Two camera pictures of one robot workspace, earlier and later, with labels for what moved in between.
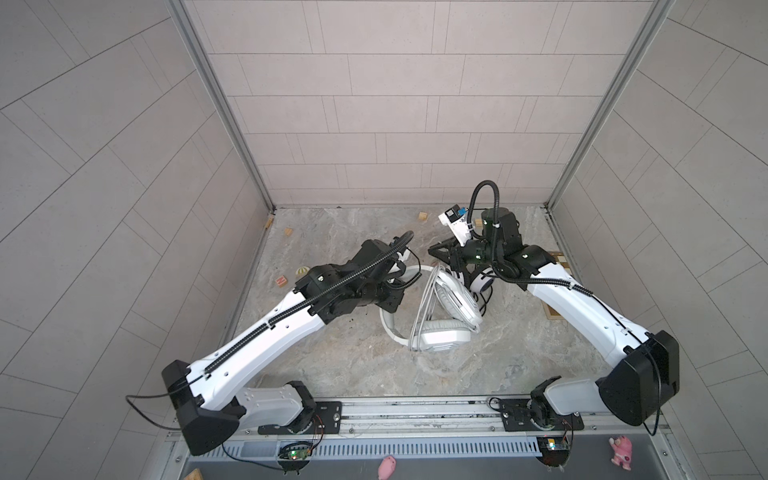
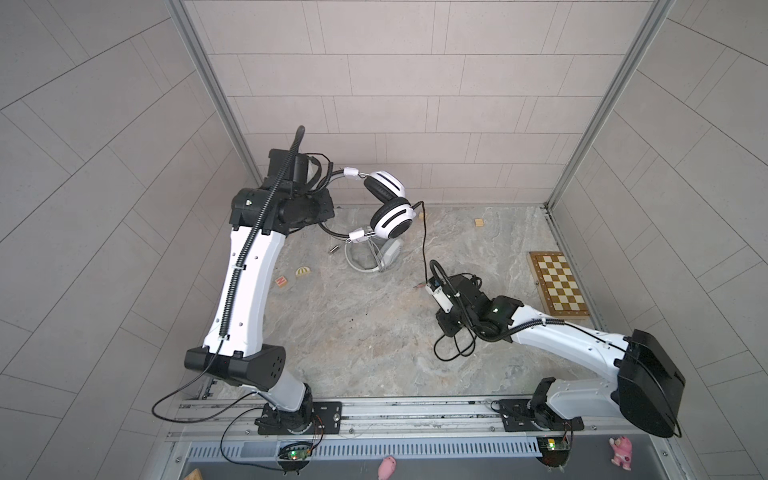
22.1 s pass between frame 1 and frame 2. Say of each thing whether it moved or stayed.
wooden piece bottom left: stayed
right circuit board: stayed
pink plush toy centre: stayed
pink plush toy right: stayed
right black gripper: moved
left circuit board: stayed
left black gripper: moved
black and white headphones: moved
